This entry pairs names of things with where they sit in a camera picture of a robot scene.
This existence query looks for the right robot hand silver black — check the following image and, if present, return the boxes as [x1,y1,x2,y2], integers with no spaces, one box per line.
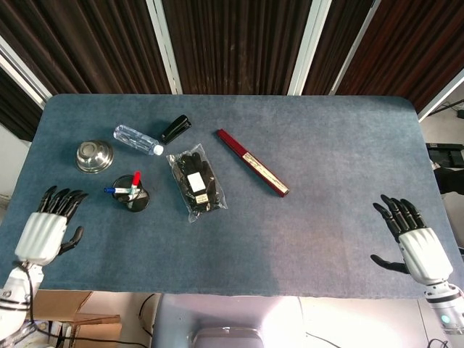
[370,194,455,286]

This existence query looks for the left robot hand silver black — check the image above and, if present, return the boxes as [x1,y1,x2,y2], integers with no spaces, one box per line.
[13,185,90,266]

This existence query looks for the blue marker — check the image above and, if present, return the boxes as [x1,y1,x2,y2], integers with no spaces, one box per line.
[104,186,141,195]

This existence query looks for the black mesh pen holder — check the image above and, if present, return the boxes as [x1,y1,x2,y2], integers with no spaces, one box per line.
[111,174,150,212]

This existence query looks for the red marker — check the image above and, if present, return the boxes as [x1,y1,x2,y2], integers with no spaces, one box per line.
[126,170,142,201]

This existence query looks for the black equipment case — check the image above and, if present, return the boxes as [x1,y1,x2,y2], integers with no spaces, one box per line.
[425,142,464,197]

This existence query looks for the stainless steel bowl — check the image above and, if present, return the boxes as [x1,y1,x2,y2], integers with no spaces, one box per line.
[75,140,115,173]

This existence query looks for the cardboard box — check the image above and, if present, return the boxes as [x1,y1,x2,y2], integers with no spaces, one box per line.
[30,291,123,348]

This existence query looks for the blue table cloth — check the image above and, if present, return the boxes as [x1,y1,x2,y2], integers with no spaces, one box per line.
[0,94,464,300]

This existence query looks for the clear plastic water bottle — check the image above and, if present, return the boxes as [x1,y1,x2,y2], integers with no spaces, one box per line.
[113,124,165,157]

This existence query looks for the bagged black gloves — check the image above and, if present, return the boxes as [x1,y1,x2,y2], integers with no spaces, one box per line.
[165,143,228,225]

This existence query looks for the black stapler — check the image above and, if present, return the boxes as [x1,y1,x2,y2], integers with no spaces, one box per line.
[160,115,192,145]

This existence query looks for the long dark red box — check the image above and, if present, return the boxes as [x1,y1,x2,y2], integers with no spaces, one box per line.
[217,128,291,199]

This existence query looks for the robot torso base grey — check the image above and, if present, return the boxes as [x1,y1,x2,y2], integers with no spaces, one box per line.
[152,293,308,348]

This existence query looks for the dark brown pleated curtain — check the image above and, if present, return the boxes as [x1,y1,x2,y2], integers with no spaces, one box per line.
[0,0,464,142]

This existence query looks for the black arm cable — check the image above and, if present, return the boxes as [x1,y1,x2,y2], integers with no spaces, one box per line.
[20,263,120,345]

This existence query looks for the white frame post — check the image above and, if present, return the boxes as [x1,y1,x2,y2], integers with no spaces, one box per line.
[146,0,183,96]
[0,35,54,110]
[328,0,381,96]
[288,0,333,96]
[416,67,464,123]

